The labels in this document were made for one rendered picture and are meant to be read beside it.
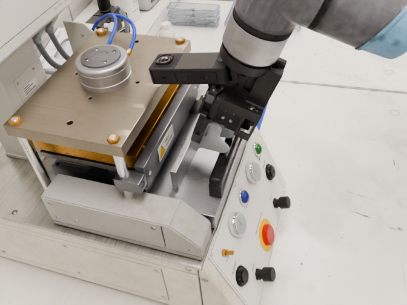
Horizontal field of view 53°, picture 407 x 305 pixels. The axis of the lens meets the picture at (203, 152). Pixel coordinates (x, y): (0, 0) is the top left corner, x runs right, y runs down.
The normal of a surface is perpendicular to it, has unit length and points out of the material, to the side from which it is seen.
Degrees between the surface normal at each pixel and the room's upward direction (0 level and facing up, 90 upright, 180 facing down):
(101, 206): 0
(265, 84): 90
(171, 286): 90
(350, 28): 99
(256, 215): 65
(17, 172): 0
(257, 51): 93
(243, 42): 85
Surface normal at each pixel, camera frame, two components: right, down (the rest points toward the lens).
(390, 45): -0.23, 0.82
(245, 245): 0.84, -0.15
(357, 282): -0.06, -0.71
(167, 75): -0.27, 0.68
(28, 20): 0.95, 0.18
